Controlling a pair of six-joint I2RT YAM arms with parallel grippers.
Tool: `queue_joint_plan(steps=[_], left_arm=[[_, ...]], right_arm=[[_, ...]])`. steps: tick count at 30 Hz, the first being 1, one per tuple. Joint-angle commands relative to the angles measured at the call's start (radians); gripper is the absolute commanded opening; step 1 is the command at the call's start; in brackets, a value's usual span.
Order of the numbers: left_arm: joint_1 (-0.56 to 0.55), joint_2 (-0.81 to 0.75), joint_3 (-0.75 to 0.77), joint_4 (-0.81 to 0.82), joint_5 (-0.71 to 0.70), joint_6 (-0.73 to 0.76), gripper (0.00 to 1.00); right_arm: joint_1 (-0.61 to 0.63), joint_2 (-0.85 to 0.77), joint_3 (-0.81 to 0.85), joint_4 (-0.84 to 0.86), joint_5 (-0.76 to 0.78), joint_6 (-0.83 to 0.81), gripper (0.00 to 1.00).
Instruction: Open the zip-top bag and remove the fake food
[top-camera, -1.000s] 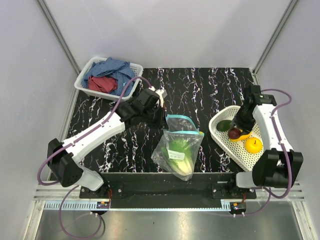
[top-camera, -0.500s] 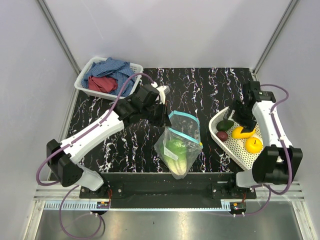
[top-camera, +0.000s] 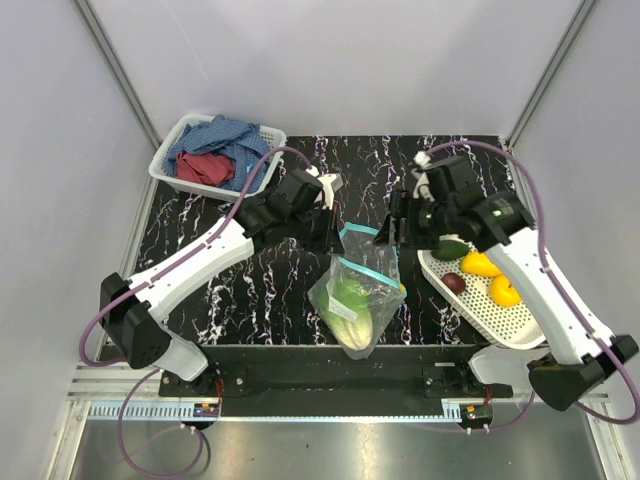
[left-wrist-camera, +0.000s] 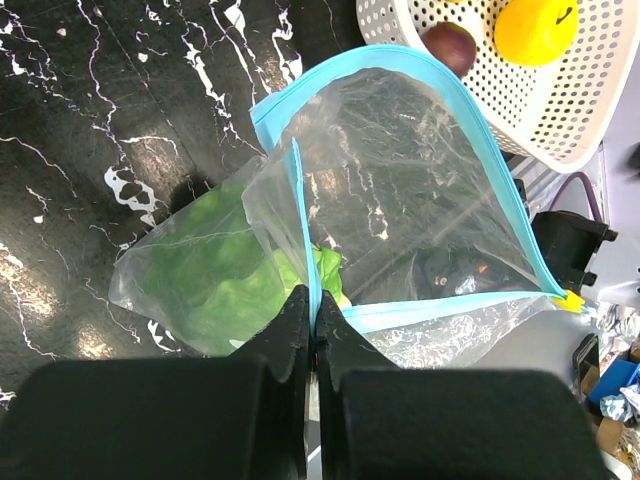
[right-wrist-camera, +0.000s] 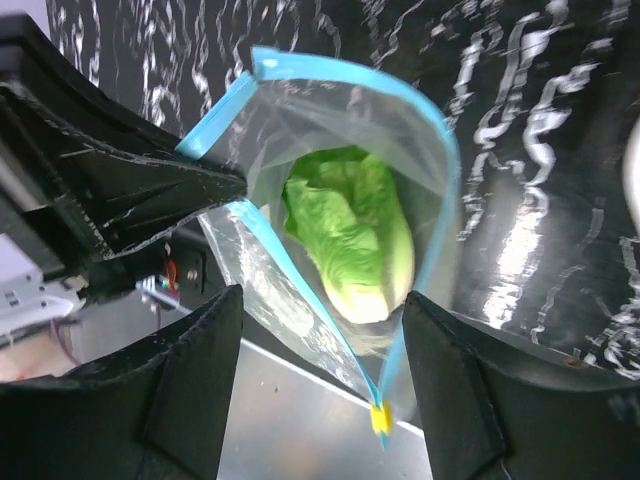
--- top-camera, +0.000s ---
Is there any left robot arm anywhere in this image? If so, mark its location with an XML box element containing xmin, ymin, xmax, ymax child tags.
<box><xmin>99</xmin><ymin>169</ymin><xmax>344</xmax><ymax>396</ymax></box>

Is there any yellow fake lemon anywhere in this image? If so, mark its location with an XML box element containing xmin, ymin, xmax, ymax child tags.
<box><xmin>489</xmin><ymin>275</ymin><xmax>522</xmax><ymax>308</ymax></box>
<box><xmin>459</xmin><ymin>251</ymin><xmax>502</xmax><ymax>278</ymax></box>

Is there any dark red fake fruit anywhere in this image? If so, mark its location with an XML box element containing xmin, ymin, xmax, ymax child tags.
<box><xmin>441</xmin><ymin>272</ymin><xmax>466</xmax><ymax>295</ymax></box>

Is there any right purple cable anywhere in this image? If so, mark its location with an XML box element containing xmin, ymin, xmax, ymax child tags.
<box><xmin>424</xmin><ymin>140</ymin><xmax>640</xmax><ymax>431</ymax></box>

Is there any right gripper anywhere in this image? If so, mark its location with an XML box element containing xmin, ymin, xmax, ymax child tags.
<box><xmin>372</xmin><ymin>188</ymin><xmax>456</xmax><ymax>251</ymax></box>

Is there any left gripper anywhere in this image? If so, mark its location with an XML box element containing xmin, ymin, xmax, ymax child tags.
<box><xmin>288</xmin><ymin>202</ymin><xmax>345</xmax><ymax>256</ymax></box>

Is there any aluminium frame post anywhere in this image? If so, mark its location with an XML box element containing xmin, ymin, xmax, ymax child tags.
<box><xmin>69</xmin><ymin>0</ymin><xmax>164</xmax><ymax>151</ymax></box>
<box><xmin>504</xmin><ymin>0</ymin><xmax>601</xmax><ymax>151</ymax></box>

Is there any clear zip top bag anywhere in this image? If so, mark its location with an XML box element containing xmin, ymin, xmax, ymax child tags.
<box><xmin>308</xmin><ymin>222</ymin><xmax>406</xmax><ymax>360</ymax></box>

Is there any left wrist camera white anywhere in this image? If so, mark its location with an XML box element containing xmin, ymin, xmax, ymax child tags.
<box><xmin>306</xmin><ymin>166</ymin><xmax>344</xmax><ymax>209</ymax></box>

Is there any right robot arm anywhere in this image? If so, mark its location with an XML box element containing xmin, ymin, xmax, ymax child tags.
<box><xmin>375</xmin><ymin>157</ymin><xmax>639</xmax><ymax>411</ymax></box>

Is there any grey plastic basket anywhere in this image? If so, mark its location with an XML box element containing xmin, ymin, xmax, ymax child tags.
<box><xmin>149</xmin><ymin>114</ymin><xmax>286</xmax><ymax>202</ymax></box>

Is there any left aluminium frame post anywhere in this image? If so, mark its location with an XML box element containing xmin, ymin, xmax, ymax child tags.
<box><xmin>69</xmin><ymin>0</ymin><xmax>164</xmax><ymax>151</ymax></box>

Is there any aluminium rail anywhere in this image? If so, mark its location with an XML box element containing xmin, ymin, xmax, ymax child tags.
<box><xmin>69</xmin><ymin>362</ymin><xmax>614</xmax><ymax>424</ymax></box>

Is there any white perforated basket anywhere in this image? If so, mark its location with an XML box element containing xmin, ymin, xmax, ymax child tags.
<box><xmin>417</xmin><ymin>235</ymin><xmax>545</xmax><ymax>350</ymax></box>

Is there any dark red cloth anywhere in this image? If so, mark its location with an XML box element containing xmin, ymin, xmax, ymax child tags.
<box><xmin>176</xmin><ymin>152</ymin><xmax>236</xmax><ymax>187</ymax></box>

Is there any black marble pattern mat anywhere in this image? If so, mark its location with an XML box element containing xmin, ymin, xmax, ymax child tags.
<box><xmin>134</xmin><ymin>135</ymin><xmax>485</xmax><ymax>346</ymax></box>

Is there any right aluminium frame post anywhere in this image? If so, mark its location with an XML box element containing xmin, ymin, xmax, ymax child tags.
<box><xmin>504</xmin><ymin>0</ymin><xmax>601</xmax><ymax>151</ymax></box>

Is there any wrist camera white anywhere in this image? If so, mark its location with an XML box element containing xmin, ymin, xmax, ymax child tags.
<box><xmin>411</xmin><ymin>151</ymin><xmax>433</xmax><ymax>201</ymax></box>
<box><xmin>306</xmin><ymin>166</ymin><xmax>344</xmax><ymax>209</ymax></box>

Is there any blue patterned cloth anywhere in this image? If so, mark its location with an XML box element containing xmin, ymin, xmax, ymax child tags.
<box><xmin>162</xmin><ymin>115</ymin><xmax>270</xmax><ymax>192</ymax></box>

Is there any dark green fake avocado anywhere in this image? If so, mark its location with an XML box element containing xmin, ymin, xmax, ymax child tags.
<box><xmin>431</xmin><ymin>239</ymin><xmax>470</xmax><ymax>262</ymax></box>

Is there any green fake lettuce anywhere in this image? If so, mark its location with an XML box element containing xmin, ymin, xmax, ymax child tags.
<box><xmin>314</xmin><ymin>277</ymin><xmax>373</xmax><ymax>351</ymax></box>

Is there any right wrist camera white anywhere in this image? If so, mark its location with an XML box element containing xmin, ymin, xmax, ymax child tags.
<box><xmin>411</xmin><ymin>151</ymin><xmax>433</xmax><ymax>201</ymax></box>

